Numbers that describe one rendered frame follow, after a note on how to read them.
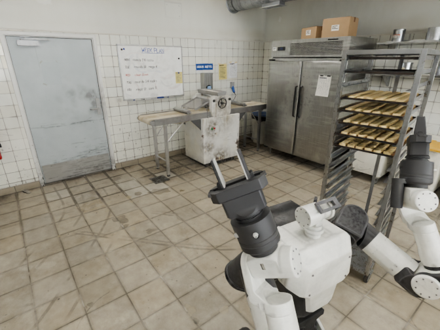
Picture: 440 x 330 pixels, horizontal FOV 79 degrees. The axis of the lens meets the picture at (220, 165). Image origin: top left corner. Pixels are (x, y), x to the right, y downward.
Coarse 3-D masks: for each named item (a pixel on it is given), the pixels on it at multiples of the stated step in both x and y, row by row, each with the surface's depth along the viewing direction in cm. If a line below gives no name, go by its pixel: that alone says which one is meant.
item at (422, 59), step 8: (424, 48) 154; (424, 56) 155; (424, 64) 158; (416, 72) 160; (416, 80) 161; (416, 88) 162; (408, 104) 167; (408, 112) 168; (408, 120) 169; (400, 136) 174; (400, 144) 176; (400, 152) 177; (392, 168) 183; (392, 176) 184; (384, 200) 192; (384, 208) 193; (376, 224) 200; (368, 264) 213; (368, 272) 215
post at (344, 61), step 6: (342, 54) 185; (342, 60) 186; (342, 66) 187; (342, 72) 188; (342, 78) 189; (336, 96) 195; (336, 102) 196; (336, 108) 198; (336, 114) 199; (336, 126) 204; (330, 132) 206; (330, 138) 207; (330, 144) 208; (330, 150) 209; (324, 168) 217; (324, 174) 218; (324, 180) 220; (324, 186) 221; (324, 192) 223
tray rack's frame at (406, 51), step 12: (408, 48) 160; (420, 48) 156; (372, 60) 226; (432, 72) 201; (396, 84) 220; (420, 108) 212; (348, 180) 268; (372, 180) 254; (372, 192) 257; (360, 252) 239; (360, 264) 225; (372, 264) 225
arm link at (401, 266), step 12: (372, 240) 91; (384, 240) 91; (372, 252) 92; (384, 252) 89; (396, 252) 88; (384, 264) 90; (396, 264) 87; (408, 264) 86; (396, 276) 87; (408, 276) 84; (420, 276) 81; (408, 288) 84; (420, 288) 82; (432, 288) 80
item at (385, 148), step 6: (348, 138) 220; (354, 138) 221; (342, 144) 206; (348, 144) 205; (354, 144) 206; (360, 144) 205; (366, 144) 206; (372, 144) 205; (378, 144) 210; (384, 144) 205; (366, 150) 195; (372, 150) 198; (378, 150) 192; (384, 150) 198; (390, 150) 192
